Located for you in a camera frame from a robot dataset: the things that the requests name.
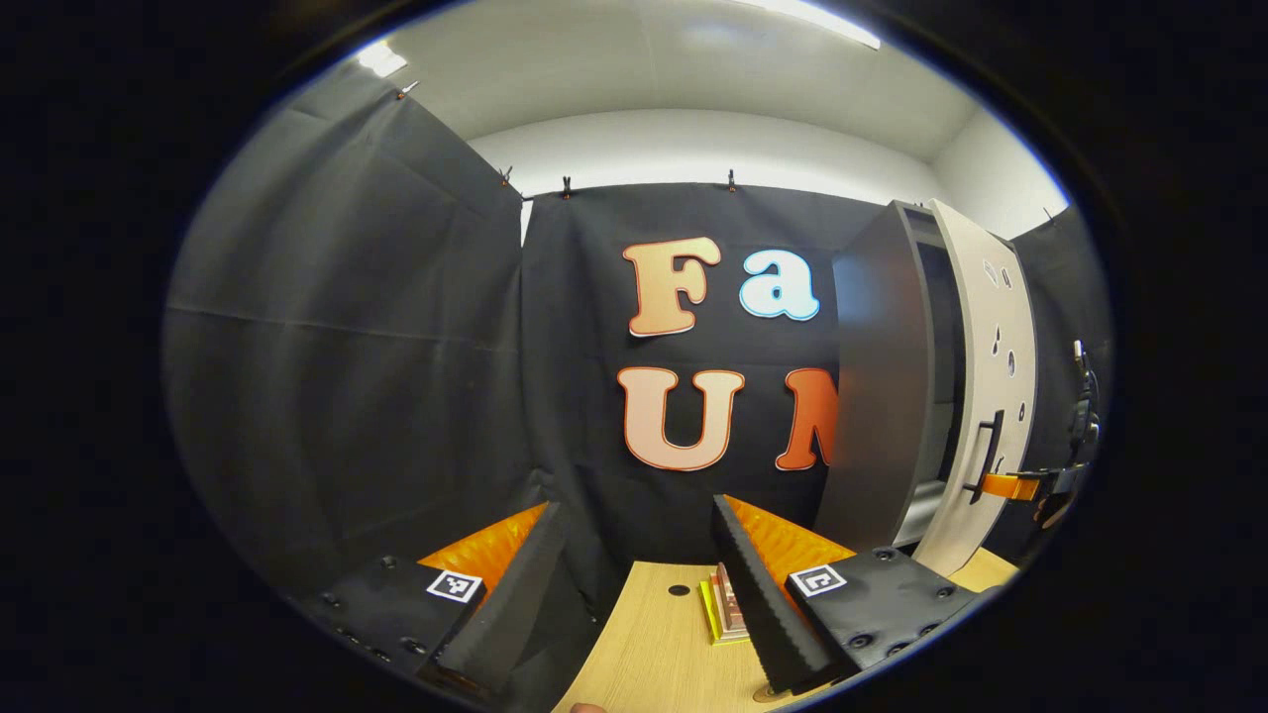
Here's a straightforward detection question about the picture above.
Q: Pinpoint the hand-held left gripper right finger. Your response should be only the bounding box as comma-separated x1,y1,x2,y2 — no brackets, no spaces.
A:
711,493,992,696

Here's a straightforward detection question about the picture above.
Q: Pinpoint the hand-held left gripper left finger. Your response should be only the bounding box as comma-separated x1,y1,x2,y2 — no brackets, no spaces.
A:
292,500,568,699

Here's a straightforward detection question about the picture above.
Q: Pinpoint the beige cabinet door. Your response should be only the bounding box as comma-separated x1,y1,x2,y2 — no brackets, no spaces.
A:
911,198,1039,578

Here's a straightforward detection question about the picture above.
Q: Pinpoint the grey cabinet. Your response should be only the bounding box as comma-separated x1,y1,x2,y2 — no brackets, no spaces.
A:
812,200,967,554

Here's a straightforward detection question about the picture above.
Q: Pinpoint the yellow book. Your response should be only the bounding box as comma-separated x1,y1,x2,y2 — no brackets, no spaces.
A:
698,579,751,647

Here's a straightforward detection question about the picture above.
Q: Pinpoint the black backdrop cloth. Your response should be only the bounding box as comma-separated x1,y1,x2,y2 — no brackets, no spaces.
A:
163,69,1110,635

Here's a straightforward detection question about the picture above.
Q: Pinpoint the row of black cloth clips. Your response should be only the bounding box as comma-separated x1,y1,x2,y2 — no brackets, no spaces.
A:
396,81,1056,224

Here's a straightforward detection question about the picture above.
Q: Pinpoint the long ceiling light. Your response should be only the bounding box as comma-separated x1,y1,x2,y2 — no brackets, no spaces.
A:
733,0,883,51

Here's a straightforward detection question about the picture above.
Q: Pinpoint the small ceiling light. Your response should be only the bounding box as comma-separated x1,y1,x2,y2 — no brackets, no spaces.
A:
357,40,409,78

